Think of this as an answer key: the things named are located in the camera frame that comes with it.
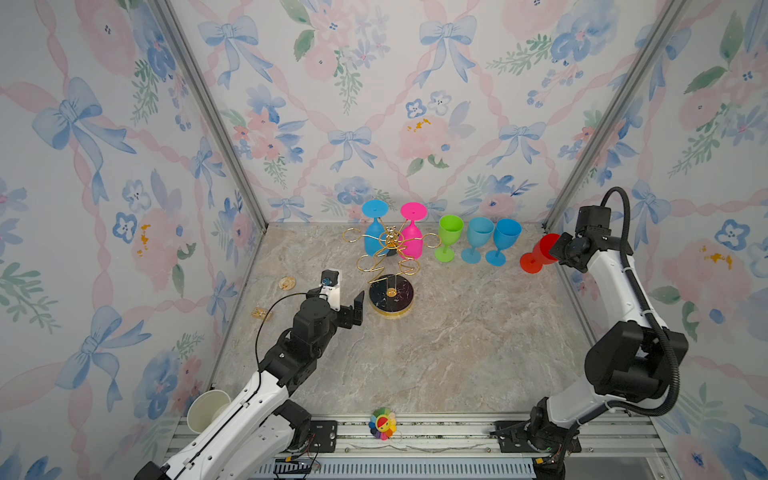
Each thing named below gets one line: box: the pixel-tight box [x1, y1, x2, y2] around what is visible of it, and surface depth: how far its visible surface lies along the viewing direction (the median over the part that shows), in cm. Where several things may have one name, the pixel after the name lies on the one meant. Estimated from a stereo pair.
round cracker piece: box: [279, 276, 297, 291], surface depth 105 cm
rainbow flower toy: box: [368, 407, 397, 441], surface depth 77 cm
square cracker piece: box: [251, 307, 269, 320], surface depth 97 cm
